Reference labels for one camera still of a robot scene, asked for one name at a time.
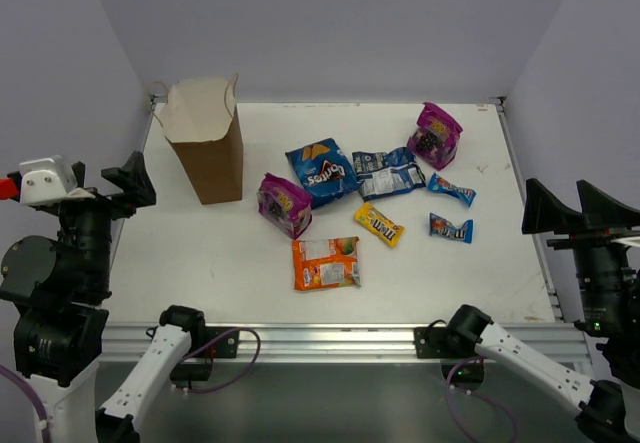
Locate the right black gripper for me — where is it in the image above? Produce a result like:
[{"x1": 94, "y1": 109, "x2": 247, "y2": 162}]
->
[{"x1": 524, "y1": 175, "x2": 640, "y2": 333}]

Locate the brown paper bag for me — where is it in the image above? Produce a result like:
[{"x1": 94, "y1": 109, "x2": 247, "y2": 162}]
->
[{"x1": 154, "y1": 75, "x2": 244, "y2": 205}]

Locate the small blue M&M pack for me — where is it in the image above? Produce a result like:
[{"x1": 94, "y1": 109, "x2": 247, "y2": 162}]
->
[
  {"x1": 429, "y1": 213, "x2": 474, "y2": 244},
  {"x1": 427, "y1": 173, "x2": 477, "y2": 207}
]

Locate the purple snack bag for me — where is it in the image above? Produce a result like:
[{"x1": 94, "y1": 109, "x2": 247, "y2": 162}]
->
[
  {"x1": 257, "y1": 173, "x2": 312, "y2": 239},
  {"x1": 407, "y1": 102, "x2": 463, "y2": 170}
]

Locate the yellow M&M pack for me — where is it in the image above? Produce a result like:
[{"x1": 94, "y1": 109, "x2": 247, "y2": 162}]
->
[{"x1": 354, "y1": 202, "x2": 405, "y2": 248}]

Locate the blue white cookie bag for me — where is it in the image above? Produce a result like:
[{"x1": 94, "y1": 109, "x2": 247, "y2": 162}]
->
[{"x1": 352, "y1": 146, "x2": 426, "y2": 202}]

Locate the blue Doritos bag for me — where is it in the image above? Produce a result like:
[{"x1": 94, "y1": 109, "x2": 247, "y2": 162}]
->
[{"x1": 285, "y1": 138, "x2": 360, "y2": 209}]

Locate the orange snack bag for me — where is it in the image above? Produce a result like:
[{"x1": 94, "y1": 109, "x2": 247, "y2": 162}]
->
[{"x1": 292, "y1": 236, "x2": 361, "y2": 292}]

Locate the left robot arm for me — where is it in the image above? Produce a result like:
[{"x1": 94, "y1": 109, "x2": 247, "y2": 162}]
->
[{"x1": 1, "y1": 151, "x2": 208, "y2": 442}]

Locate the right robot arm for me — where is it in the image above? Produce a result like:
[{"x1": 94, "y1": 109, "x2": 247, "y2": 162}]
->
[{"x1": 443, "y1": 178, "x2": 639, "y2": 442}]

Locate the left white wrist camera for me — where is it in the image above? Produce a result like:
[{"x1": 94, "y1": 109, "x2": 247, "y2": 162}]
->
[{"x1": 19, "y1": 155, "x2": 96, "y2": 207}]

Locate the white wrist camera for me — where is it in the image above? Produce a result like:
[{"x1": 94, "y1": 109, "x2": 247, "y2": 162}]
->
[
  {"x1": 611, "y1": 231, "x2": 640, "y2": 248},
  {"x1": 19, "y1": 155, "x2": 96, "y2": 207}
]

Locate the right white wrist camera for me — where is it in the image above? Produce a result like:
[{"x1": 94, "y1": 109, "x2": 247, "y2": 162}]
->
[{"x1": 611, "y1": 231, "x2": 640, "y2": 248}]

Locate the aluminium front rail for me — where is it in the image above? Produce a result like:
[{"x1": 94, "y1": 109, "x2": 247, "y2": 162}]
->
[{"x1": 101, "y1": 323, "x2": 591, "y2": 366}]

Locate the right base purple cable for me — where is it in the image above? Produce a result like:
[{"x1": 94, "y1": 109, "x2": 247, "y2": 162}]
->
[{"x1": 444, "y1": 355, "x2": 519, "y2": 443}]

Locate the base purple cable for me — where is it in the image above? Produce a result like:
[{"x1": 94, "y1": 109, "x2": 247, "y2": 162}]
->
[
  {"x1": 444, "y1": 355, "x2": 519, "y2": 443},
  {"x1": 172, "y1": 327, "x2": 262, "y2": 397}
]

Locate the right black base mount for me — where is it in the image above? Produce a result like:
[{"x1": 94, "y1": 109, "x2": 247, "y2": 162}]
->
[{"x1": 413, "y1": 319, "x2": 485, "y2": 389}]

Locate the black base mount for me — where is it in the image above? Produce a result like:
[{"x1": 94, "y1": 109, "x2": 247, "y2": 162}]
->
[
  {"x1": 413, "y1": 319, "x2": 485, "y2": 389},
  {"x1": 170, "y1": 326, "x2": 239, "y2": 388}
]

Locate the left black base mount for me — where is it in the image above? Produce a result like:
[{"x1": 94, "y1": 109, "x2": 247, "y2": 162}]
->
[{"x1": 170, "y1": 326, "x2": 239, "y2": 388}]

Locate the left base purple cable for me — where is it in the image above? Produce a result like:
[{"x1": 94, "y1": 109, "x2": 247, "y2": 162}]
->
[{"x1": 172, "y1": 327, "x2": 262, "y2": 397}]

